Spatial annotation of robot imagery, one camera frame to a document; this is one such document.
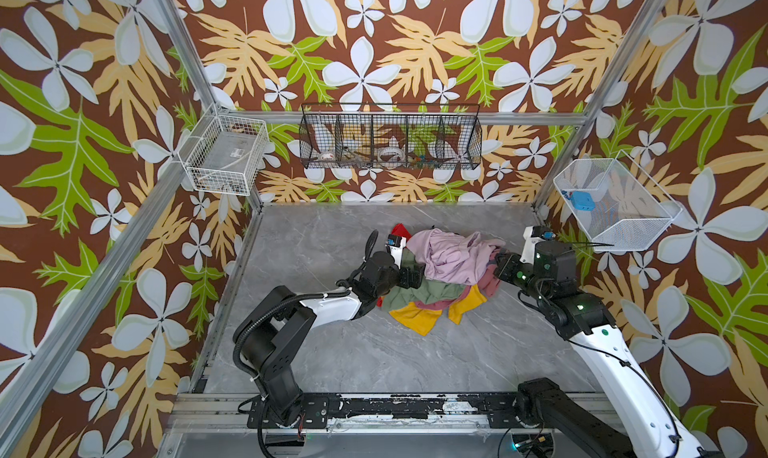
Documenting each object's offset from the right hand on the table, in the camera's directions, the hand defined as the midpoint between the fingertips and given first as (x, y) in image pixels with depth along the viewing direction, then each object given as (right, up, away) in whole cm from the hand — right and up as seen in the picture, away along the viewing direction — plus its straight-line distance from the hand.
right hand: (493, 254), depth 74 cm
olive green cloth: (-14, -11, +9) cm, 20 cm away
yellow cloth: (-16, -21, +15) cm, 30 cm away
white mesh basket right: (+37, +13, +9) cm, 40 cm away
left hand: (-19, -2, +14) cm, 23 cm away
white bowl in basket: (-25, +31, +25) cm, 47 cm away
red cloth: (-21, +6, +36) cm, 42 cm away
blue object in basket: (+31, +15, +13) cm, 36 cm away
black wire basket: (-25, +38, +25) cm, 51 cm away
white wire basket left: (-74, +28, +12) cm, 80 cm away
